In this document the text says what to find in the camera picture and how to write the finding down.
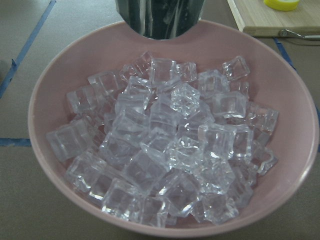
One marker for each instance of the lemon half slice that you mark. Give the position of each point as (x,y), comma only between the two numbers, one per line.
(282,5)

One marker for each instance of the wooden cutting board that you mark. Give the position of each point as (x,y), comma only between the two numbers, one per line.
(254,18)

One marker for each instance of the pink bowl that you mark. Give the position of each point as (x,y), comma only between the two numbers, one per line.
(274,84)

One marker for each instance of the pile of clear ice cubes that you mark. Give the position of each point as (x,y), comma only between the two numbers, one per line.
(158,141)

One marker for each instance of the metal ice scoop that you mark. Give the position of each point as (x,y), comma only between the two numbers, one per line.
(160,19)

